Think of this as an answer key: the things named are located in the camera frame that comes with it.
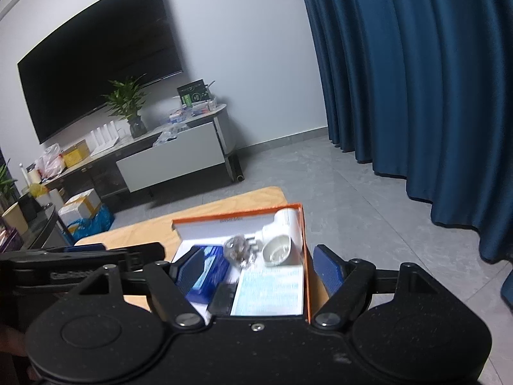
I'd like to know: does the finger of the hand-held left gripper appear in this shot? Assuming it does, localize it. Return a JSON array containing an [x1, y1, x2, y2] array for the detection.
[[119, 271, 151, 289], [48, 242, 166, 272]]

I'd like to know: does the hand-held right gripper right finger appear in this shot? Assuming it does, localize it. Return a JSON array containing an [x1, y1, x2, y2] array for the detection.
[[312, 244, 446, 328]]

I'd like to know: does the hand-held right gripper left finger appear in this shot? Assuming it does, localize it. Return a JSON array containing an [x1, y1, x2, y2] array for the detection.
[[78, 246, 206, 329]]

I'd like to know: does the blue cartoon tin box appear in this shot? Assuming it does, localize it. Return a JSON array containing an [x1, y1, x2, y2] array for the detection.
[[185, 244, 231, 303]]

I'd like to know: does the black charger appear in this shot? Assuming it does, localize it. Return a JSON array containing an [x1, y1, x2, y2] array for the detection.
[[206, 283, 238, 315]]

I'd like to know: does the orange cardboard box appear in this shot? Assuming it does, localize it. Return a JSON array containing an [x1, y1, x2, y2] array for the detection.
[[172, 204, 321, 323]]

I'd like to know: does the light blue toothpick holder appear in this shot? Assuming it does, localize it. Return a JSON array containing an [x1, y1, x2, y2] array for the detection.
[[222, 235, 261, 269]]

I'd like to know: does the white plug-in night light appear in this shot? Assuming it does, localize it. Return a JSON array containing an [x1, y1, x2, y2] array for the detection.
[[245, 210, 302, 269]]

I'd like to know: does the green cardboard box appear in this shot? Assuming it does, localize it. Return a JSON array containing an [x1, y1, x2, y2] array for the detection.
[[230, 265, 305, 317]]

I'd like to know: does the blue bag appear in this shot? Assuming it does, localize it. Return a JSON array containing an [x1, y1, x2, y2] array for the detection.
[[68, 204, 115, 241]]

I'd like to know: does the white yellow carton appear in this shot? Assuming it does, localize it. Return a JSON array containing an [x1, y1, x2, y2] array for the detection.
[[57, 188, 102, 225]]

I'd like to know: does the round black coffee table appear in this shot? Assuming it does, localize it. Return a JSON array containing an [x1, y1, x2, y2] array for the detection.
[[0, 204, 75, 253]]

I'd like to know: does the purple patterned tray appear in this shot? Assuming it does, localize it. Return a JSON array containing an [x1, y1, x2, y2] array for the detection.
[[0, 228, 25, 253]]

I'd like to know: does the beige round pot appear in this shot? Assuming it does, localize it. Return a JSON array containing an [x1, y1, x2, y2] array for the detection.
[[1, 201, 29, 236]]

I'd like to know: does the white tv cabinet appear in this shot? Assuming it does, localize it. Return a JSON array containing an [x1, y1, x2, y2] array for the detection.
[[38, 103, 241, 213]]

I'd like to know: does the white plastic bag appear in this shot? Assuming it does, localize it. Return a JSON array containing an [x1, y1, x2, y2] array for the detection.
[[34, 143, 66, 180]]

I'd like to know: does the yellow box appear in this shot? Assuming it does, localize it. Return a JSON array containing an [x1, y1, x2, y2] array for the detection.
[[62, 140, 91, 168]]

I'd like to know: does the leafy potted plant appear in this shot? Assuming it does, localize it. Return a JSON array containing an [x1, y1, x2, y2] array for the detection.
[[0, 164, 19, 209]]

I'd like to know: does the white router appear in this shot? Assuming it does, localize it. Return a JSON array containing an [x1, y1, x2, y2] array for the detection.
[[89, 122, 121, 157]]

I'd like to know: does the bamboo plant in dark vase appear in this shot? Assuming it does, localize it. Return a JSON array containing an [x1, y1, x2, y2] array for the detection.
[[102, 74, 150, 139]]

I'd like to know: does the clear plastic wrap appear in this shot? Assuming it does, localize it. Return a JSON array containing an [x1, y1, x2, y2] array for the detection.
[[152, 125, 189, 146]]

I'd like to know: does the pile of small boxes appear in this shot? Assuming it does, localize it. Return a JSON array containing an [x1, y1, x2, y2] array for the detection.
[[166, 96, 219, 125]]

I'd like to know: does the black green box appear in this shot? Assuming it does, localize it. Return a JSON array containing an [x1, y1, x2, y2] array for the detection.
[[177, 80, 212, 108]]

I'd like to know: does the blue curtain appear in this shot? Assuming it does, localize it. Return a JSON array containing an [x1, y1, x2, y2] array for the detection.
[[294, 0, 513, 301]]

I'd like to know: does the black wall television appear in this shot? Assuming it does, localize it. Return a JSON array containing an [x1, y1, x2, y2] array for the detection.
[[17, 0, 184, 145]]

